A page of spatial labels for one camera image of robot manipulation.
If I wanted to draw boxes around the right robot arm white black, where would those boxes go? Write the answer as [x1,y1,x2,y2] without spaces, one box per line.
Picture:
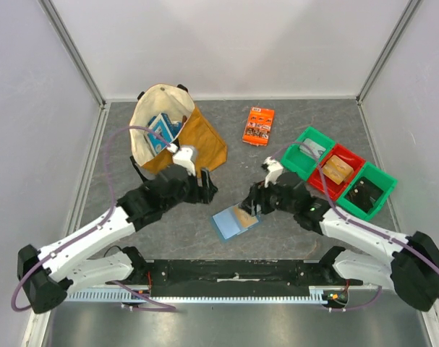
[239,172,439,312]

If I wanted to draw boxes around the silver cards in bin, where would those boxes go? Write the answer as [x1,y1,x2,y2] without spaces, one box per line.
[300,138,326,160]

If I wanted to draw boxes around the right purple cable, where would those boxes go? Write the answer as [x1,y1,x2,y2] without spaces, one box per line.
[271,142,439,312]

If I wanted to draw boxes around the tan tote bag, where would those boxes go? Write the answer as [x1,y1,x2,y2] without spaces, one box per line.
[129,84,227,174]

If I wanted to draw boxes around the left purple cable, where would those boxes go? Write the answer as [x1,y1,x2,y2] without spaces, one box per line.
[11,126,179,312]

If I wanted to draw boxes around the aluminium frame post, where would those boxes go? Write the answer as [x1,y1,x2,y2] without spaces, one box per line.
[356,0,422,106]
[38,0,106,108]

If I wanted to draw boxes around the purple cable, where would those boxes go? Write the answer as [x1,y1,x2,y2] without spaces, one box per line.
[11,126,179,312]
[271,142,439,312]

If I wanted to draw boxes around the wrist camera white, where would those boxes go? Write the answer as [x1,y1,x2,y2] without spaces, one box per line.
[166,143,197,176]
[261,156,284,188]

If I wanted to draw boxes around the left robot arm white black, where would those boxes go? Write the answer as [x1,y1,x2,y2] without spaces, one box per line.
[15,164,218,314]

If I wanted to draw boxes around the gold card in holder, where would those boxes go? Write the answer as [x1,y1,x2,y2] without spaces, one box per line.
[233,205,260,230]

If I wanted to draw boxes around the green bin far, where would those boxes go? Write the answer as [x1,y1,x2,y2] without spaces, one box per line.
[281,127,336,181]

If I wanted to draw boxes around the right aluminium frame post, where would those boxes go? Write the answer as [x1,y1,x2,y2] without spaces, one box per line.
[356,0,422,106]

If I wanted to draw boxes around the orange screw box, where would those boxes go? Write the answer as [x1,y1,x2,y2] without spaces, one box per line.
[242,106,275,147]

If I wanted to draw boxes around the blue box in bag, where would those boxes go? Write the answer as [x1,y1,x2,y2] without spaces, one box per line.
[145,113,182,155]

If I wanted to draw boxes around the green bin near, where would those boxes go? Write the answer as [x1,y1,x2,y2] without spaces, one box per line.
[336,162,398,221]

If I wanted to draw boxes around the black cards in bin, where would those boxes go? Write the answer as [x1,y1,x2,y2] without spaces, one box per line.
[346,176,383,213]

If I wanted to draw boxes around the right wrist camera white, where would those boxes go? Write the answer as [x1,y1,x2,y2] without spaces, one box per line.
[261,156,284,188]

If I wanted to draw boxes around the green bin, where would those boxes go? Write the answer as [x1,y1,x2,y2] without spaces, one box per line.
[281,127,336,181]
[336,162,398,221]

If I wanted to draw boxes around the gold cards in bin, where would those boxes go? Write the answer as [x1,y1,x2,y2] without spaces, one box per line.
[322,155,354,184]

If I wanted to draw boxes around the red bin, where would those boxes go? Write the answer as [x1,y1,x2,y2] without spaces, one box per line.
[320,144,366,200]

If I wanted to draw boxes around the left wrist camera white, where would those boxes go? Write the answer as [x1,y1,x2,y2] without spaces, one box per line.
[166,143,197,176]

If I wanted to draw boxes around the slotted cable duct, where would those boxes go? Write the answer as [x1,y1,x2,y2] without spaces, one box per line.
[65,287,328,304]

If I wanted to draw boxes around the left aluminium frame post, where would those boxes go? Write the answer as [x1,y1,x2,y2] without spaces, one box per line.
[38,0,106,108]

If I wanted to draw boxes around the blue card holder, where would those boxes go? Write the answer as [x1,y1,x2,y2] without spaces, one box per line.
[211,204,261,241]

